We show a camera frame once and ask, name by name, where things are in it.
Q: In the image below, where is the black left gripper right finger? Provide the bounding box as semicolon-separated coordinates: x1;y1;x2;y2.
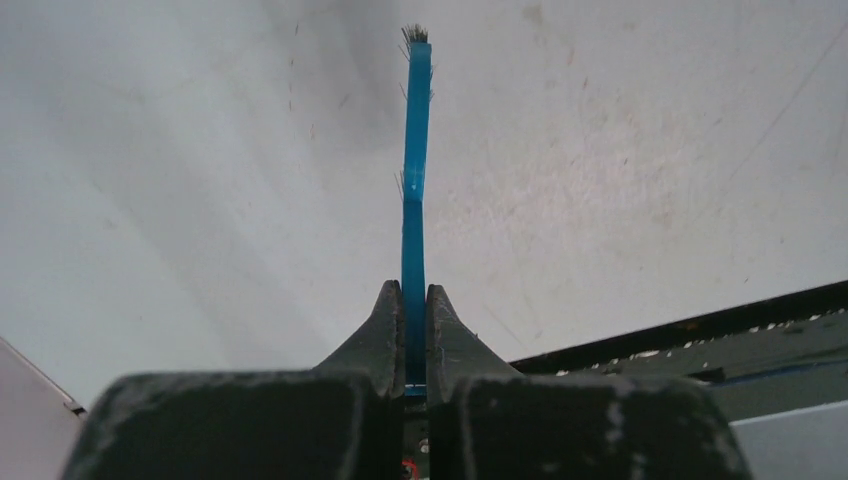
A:
425;284;522;405

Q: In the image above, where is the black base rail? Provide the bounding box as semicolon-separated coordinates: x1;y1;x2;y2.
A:
512;281;847;420

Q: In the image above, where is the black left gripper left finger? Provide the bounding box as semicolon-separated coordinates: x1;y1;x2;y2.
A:
314;280;406;398

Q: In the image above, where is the blue hand brush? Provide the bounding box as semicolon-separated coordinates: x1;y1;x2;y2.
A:
400;24;433;397

